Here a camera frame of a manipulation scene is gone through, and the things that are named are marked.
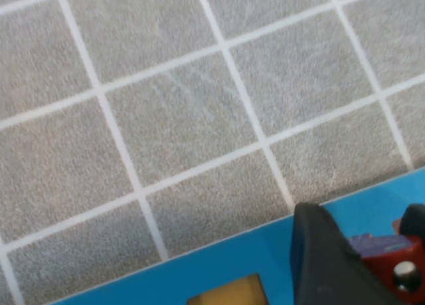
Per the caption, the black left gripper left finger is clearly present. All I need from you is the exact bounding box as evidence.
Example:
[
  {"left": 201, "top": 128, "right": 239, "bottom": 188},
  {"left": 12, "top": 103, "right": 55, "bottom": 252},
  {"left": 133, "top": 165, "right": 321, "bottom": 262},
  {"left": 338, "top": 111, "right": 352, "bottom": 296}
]
[{"left": 290, "top": 201, "right": 401, "bottom": 305}]

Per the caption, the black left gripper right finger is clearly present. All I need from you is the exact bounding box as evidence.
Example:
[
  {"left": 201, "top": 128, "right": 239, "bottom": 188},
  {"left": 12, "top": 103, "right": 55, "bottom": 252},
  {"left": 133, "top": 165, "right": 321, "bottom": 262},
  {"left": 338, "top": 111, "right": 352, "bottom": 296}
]
[{"left": 399, "top": 203, "right": 425, "bottom": 240}]

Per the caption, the red wooden puzzle piece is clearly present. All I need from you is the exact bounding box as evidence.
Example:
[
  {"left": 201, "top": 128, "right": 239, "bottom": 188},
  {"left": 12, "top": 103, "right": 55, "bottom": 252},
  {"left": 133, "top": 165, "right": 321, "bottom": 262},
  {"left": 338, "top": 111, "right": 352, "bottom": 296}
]
[{"left": 347, "top": 217, "right": 425, "bottom": 305}]

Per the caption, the colourful wooden puzzle board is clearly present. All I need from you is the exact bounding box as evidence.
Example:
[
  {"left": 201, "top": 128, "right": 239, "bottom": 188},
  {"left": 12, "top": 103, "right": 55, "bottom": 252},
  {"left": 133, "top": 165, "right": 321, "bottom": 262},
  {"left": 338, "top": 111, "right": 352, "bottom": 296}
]
[{"left": 46, "top": 167, "right": 425, "bottom": 305}]

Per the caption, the grey checked tablecloth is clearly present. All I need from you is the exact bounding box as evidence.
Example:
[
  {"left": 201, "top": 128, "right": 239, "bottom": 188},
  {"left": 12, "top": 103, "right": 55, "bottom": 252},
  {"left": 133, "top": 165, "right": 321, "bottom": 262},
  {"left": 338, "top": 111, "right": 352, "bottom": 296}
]
[{"left": 0, "top": 0, "right": 425, "bottom": 305}]

